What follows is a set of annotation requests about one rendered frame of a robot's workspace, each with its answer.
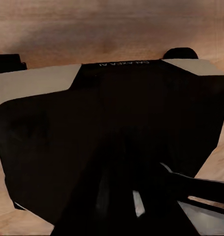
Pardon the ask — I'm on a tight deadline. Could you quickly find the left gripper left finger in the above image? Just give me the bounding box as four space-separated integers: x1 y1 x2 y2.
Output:
52 131 125 236

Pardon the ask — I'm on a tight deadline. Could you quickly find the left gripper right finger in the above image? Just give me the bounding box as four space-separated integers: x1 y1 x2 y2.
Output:
117 131 200 236

